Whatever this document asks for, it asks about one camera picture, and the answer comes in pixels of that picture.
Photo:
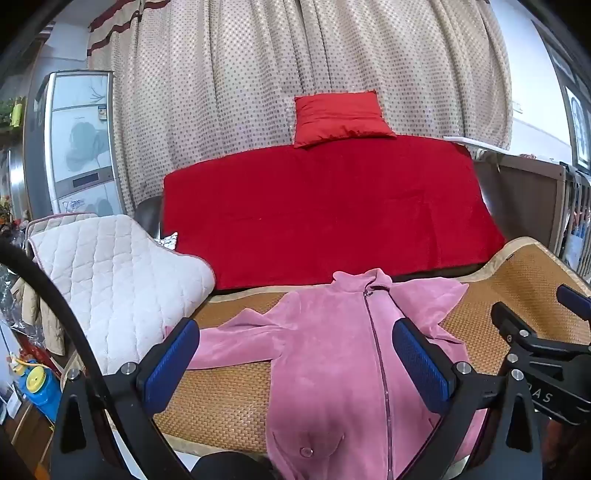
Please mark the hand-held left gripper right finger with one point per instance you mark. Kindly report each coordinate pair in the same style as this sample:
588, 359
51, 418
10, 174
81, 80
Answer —
420, 369

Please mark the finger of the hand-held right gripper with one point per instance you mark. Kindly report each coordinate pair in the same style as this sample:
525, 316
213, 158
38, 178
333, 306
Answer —
510, 323
575, 299

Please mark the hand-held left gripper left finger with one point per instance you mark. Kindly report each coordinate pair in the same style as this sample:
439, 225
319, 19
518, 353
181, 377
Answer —
171, 364

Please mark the person's right forearm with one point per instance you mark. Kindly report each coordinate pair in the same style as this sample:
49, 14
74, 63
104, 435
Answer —
570, 454

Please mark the woven bamboo mat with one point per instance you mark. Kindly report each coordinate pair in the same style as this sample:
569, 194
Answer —
221, 392

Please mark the white quilted pad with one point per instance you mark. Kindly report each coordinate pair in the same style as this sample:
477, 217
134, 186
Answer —
115, 286

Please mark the wooden crib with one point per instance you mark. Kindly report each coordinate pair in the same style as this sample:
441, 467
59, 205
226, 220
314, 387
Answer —
521, 194

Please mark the silver patterned cushion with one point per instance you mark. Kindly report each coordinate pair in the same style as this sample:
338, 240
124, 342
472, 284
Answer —
168, 242

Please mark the blue yellow plastic toy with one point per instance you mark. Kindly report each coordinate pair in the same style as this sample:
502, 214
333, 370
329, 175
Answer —
37, 387

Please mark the beige quilted coat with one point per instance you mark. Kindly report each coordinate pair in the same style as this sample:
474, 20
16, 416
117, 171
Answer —
39, 318

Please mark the white flat board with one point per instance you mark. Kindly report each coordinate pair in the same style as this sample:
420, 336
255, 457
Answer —
471, 142

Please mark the red blanket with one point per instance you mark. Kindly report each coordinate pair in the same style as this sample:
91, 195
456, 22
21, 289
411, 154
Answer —
323, 207

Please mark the artificial flower bouquet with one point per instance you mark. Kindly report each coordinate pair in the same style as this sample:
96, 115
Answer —
5, 210

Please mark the red pillow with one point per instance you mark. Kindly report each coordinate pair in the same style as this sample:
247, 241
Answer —
341, 117

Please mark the beige dotted curtain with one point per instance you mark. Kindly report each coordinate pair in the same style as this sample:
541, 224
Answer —
207, 92

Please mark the framed wall picture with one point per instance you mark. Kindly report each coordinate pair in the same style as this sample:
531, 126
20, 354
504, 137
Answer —
581, 129
561, 60

